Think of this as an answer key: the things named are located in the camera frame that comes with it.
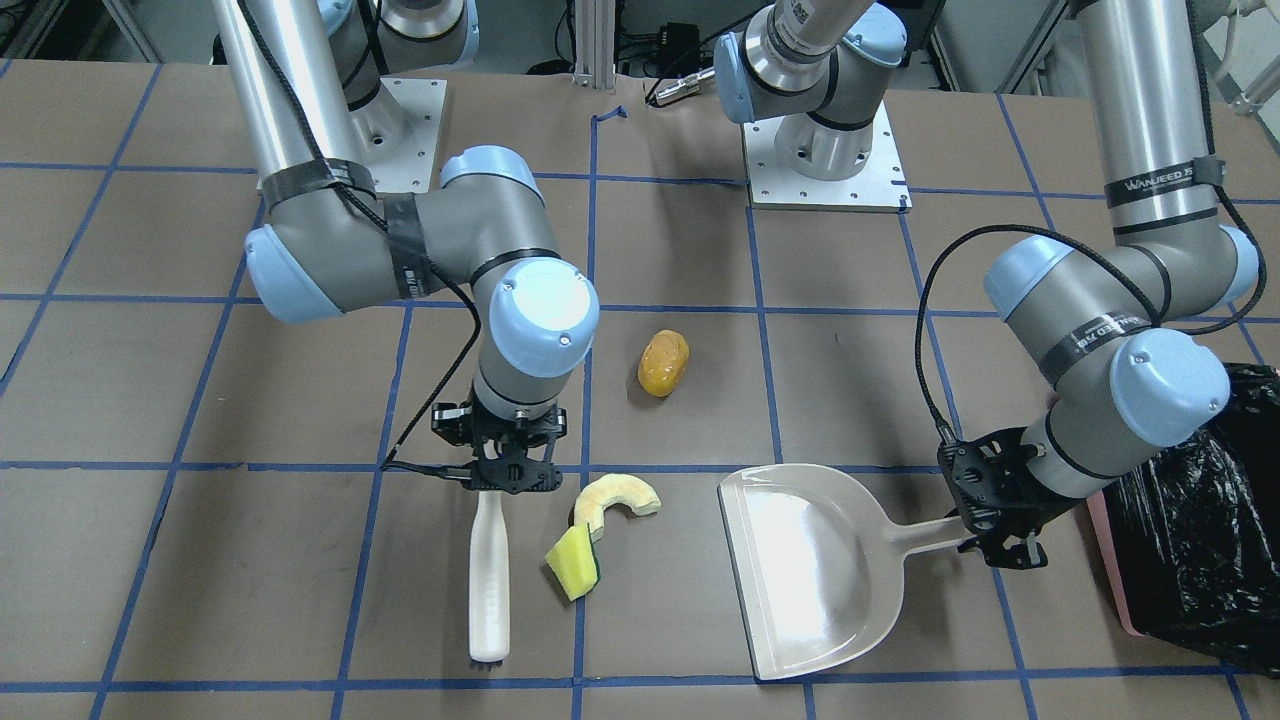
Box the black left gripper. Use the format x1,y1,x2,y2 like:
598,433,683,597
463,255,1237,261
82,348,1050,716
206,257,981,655
937,425,1076,569

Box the yellow green sponge piece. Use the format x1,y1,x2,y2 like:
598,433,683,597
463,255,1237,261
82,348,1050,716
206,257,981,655
544,525,600,602

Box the black lined trash bin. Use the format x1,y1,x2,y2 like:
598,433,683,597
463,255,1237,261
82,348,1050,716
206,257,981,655
1087,363,1279,678

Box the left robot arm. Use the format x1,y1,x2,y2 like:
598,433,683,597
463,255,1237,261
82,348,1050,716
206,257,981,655
719,1,1266,575

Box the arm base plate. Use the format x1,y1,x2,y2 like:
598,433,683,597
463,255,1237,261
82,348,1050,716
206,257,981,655
259,78,448,196
742,104,913,213

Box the beige plastic dustpan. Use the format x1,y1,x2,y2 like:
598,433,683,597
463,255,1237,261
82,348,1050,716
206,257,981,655
718,462,970,682

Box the aluminium frame post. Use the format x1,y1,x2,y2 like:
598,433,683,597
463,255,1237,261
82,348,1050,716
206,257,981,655
572,0,617,94

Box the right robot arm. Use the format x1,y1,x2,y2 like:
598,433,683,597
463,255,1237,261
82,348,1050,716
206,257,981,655
214,1,600,495

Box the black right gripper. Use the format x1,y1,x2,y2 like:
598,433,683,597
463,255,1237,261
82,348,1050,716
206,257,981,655
430,402,567,495

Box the white hand brush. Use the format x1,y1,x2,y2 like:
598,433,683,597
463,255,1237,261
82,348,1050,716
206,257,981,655
468,491,511,667

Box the pale curved melon rind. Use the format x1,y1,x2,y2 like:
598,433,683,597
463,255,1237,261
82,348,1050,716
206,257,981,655
572,473,662,541

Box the yellow potato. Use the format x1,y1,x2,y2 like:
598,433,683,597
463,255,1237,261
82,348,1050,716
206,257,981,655
637,329,691,398

